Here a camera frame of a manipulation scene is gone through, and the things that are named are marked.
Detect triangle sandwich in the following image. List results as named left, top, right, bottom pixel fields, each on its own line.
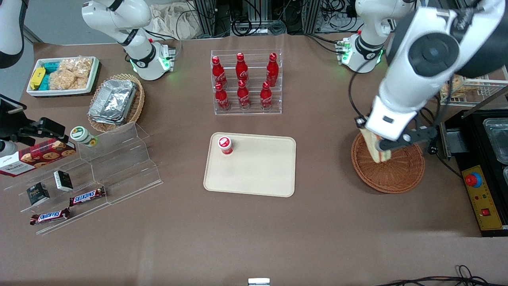
left=359, top=127, right=394, bottom=164

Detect brown wicker basket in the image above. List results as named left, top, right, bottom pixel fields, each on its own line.
left=350, top=131, right=425, bottom=195

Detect beige plastic tray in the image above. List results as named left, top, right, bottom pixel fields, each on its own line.
left=203, top=132, right=297, bottom=198

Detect light wicker basket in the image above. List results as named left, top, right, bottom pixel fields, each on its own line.
left=87, top=73, right=146, bottom=133

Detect red tartan cookie box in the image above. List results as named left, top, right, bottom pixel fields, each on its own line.
left=0, top=138, right=77, bottom=178

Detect small black carton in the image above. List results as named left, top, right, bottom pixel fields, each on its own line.
left=26, top=182, right=51, bottom=207
left=53, top=170, right=74, bottom=192

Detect green-lid white cup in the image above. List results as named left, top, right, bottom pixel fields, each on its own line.
left=70, top=126, right=98, bottom=148

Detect yellow snack packet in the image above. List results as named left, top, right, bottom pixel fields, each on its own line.
left=30, top=67, right=46, bottom=90

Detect white rectangular snack bin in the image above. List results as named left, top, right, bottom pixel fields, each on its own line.
left=26, top=56, right=100, bottom=97

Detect brown snickers bar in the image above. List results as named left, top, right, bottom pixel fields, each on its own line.
left=29, top=207, right=71, bottom=226
left=69, top=186, right=107, bottom=207

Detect black appliance with yellow panel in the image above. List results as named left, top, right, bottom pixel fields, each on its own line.
left=439, top=106, right=508, bottom=238

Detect clear acrylic bottle rack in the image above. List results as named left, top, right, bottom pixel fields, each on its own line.
left=210, top=49, right=283, bottom=116

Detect grey metal bar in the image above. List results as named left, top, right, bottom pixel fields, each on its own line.
left=462, top=87, right=508, bottom=120

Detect red cola bottle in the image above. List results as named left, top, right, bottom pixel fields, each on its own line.
left=214, top=82, right=231, bottom=111
left=237, top=80, right=251, bottom=110
left=235, top=52, right=249, bottom=82
left=260, top=81, right=273, bottom=110
left=266, top=53, right=279, bottom=87
left=211, top=56, right=228, bottom=88

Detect clear bag of rice crackers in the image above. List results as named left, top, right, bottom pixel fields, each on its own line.
left=48, top=56, right=94, bottom=91

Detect steel pan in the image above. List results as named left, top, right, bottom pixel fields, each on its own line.
left=483, top=118, right=508, bottom=165

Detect clear acrylic stepped shelf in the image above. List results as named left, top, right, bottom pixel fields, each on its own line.
left=3, top=121, right=164, bottom=236

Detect stack of foil trays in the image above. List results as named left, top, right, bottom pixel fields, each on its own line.
left=88, top=78, right=138, bottom=126

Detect red-lid white cup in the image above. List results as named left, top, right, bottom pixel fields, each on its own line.
left=217, top=136, right=234, bottom=156

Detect beige cloth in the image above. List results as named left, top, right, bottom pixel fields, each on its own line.
left=148, top=3, right=208, bottom=41

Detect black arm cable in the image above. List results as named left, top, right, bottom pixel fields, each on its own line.
left=348, top=59, right=382, bottom=120

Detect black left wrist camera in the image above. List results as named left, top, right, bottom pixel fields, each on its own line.
left=398, top=126, right=438, bottom=154

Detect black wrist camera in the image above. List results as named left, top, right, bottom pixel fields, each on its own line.
left=398, top=126, right=438, bottom=154
left=15, top=117, right=69, bottom=146

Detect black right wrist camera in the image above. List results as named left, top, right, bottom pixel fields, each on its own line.
left=15, top=117, right=69, bottom=146

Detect black power cable with plug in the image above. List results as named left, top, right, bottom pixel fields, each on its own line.
left=419, top=106, right=464, bottom=178

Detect white wire rack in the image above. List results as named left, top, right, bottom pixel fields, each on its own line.
left=438, top=66, right=508, bottom=106

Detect coiled black cables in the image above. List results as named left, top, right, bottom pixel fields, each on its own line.
left=229, top=14, right=287, bottom=37

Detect black floor cables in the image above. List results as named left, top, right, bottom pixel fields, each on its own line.
left=375, top=265, right=508, bottom=286

